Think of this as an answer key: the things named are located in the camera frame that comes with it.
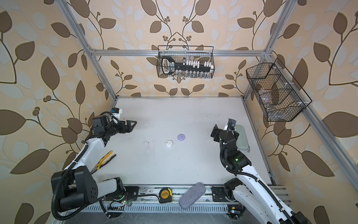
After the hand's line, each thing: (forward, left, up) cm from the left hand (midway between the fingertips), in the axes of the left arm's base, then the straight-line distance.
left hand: (130, 120), depth 84 cm
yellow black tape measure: (-37, -25, -14) cm, 46 cm away
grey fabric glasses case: (-38, -38, -13) cm, 55 cm away
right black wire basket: (+9, -85, +17) cm, 87 cm away
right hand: (-6, -56, +3) cm, 56 cm away
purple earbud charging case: (-1, -31, -17) cm, 35 cm away
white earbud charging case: (-6, -23, -16) cm, 29 cm away
